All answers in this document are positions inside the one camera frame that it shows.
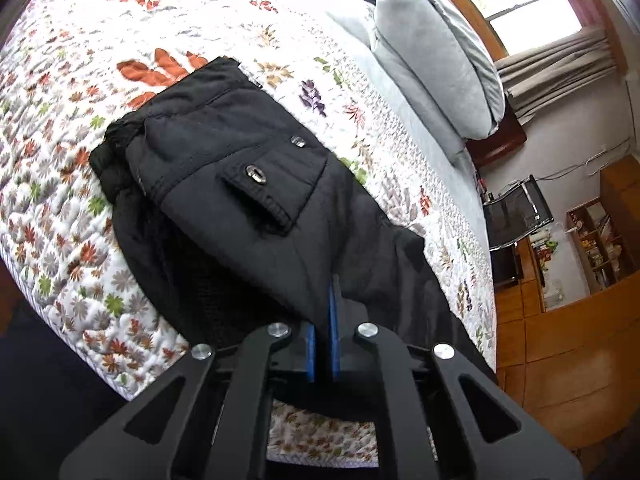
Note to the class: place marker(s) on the wooden desk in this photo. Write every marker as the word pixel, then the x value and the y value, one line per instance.
pixel 550 330

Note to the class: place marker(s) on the dark wooden bed headboard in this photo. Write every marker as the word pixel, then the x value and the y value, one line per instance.
pixel 507 135

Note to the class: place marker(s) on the grey folded duvet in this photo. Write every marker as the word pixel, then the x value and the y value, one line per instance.
pixel 425 60

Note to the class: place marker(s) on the floral quilted bed cover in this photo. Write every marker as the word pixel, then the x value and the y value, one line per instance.
pixel 75 85

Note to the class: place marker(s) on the wooden wall cabinet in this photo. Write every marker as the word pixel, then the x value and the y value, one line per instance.
pixel 622 195

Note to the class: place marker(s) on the black pants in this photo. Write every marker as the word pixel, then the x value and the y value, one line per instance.
pixel 240 150

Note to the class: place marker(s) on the beige curtain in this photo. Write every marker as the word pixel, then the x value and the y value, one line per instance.
pixel 555 70

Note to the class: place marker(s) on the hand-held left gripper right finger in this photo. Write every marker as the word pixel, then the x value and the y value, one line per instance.
pixel 332 330

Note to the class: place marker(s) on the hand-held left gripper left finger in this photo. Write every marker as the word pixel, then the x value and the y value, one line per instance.
pixel 310 352

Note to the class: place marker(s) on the grey bed sheet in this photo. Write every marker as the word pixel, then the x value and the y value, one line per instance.
pixel 420 120

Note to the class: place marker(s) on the wooden wall shelf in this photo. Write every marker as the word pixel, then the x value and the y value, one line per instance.
pixel 595 245

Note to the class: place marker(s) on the black mesh office chair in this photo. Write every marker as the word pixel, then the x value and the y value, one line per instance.
pixel 515 210

